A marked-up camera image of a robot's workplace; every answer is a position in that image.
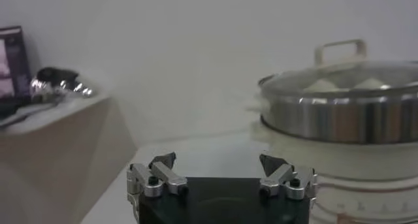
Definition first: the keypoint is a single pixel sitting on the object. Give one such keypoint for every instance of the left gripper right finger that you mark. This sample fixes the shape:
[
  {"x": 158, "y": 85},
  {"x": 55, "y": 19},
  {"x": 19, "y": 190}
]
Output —
[{"x": 281, "y": 176}]

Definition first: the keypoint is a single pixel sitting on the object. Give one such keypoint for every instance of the round glass lid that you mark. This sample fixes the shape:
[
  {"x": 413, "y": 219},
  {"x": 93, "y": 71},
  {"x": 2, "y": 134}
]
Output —
[{"x": 360, "y": 49}]

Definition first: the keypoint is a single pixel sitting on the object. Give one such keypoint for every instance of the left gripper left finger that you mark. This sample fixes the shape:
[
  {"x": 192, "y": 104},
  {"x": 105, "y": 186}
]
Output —
[{"x": 163, "y": 176}]

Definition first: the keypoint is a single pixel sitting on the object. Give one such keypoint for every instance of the white steamed baozi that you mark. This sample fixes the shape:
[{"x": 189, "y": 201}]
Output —
[{"x": 370, "y": 83}]

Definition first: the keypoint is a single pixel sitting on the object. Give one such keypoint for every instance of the shiny chrome headset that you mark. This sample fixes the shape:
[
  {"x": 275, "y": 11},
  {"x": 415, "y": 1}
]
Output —
[{"x": 58, "y": 83}]

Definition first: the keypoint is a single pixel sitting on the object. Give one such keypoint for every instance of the perforated steel steamer basket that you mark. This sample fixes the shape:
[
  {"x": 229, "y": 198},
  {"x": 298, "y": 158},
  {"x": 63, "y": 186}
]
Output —
[{"x": 326, "y": 121}]

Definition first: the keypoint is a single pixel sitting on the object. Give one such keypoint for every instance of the white side table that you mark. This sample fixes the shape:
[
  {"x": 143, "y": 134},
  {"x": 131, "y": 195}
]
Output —
[{"x": 65, "y": 147}]

